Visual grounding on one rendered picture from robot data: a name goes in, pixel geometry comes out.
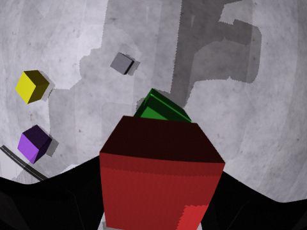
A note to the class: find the yellow cube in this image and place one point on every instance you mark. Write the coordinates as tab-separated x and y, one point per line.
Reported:
31	86

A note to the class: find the green block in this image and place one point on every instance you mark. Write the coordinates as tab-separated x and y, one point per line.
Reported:
153	108
166	101

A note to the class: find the red block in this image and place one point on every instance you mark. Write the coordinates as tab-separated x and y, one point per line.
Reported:
158	174

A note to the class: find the purple cube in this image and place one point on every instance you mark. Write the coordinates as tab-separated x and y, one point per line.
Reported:
34	143

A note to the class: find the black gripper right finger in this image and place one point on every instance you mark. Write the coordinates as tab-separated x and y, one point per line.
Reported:
235	206

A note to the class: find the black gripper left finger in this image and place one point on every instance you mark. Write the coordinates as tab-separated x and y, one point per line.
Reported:
69	201

